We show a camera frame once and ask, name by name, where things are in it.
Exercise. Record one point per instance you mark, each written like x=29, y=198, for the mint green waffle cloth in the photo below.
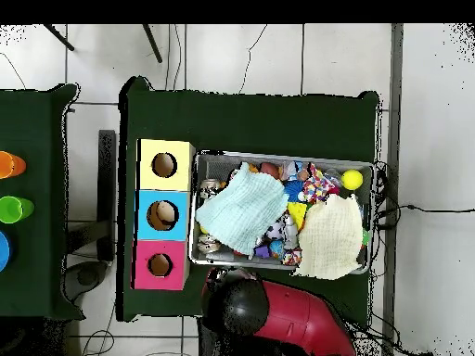
x=241, y=207

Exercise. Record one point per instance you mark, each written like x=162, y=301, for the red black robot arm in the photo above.
x=297, y=315

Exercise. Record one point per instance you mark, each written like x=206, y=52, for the shallow silver mesh bin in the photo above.
x=215, y=167

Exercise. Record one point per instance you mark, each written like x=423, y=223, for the wooden box with three holes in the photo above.
x=182, y=230

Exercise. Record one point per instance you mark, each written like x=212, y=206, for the crushed metal can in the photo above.
x=209, y=187

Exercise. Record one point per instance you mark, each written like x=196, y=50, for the brown toy football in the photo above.
x=270, y=170

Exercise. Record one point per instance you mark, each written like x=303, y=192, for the blue spiky rubber ball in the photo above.
x=293, y=190

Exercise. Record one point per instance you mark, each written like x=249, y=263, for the yellow cheese wedge toy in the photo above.
x=297, y=213

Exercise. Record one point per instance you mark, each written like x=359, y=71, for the dark green table cloth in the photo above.
x=37, y=259
x=241, y=122

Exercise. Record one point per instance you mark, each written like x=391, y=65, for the cream waffle cloth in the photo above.
x=330, y=237

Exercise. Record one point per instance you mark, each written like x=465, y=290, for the yellow ball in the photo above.
x=351, y=180

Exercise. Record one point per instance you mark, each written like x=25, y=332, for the grey round stand foot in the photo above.
x=87, y=276

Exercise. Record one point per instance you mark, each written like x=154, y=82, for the black tripod leg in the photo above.
x=59, y=38
x=153, y=44

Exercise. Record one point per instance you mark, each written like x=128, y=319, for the green plastic cup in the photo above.
x=15, y=209

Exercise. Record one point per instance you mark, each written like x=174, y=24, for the orange plastic cup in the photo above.
x=11, y=165

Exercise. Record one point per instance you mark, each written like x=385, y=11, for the blue plastic cup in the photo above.
x=3, y=252

